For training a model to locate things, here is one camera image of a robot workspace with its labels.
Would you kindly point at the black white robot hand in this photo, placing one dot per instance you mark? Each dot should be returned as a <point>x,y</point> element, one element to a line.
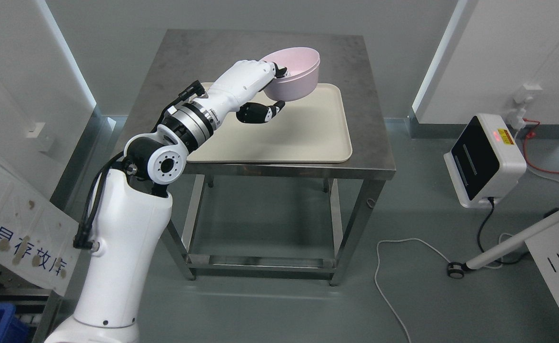
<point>237,86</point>

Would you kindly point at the pink bowl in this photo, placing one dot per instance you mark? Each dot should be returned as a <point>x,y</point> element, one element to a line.
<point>302,64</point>

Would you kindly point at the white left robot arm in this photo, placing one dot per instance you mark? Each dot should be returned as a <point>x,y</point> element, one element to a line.
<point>128,208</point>

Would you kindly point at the stainless steel table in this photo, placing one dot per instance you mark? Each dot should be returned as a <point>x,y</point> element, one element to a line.
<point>353,186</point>

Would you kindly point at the beige plastic tray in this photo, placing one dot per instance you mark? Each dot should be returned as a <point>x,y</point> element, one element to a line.
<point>309,130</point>

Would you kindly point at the white black box device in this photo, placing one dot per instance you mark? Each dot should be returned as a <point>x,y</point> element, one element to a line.
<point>485,162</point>

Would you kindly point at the white sign board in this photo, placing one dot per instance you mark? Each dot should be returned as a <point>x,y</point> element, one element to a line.
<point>36,238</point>

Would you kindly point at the white stand leg with caster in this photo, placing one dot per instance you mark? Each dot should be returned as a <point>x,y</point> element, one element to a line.
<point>458,270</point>

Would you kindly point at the white wall socket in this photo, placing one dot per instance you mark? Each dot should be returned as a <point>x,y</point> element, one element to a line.
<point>521,98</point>

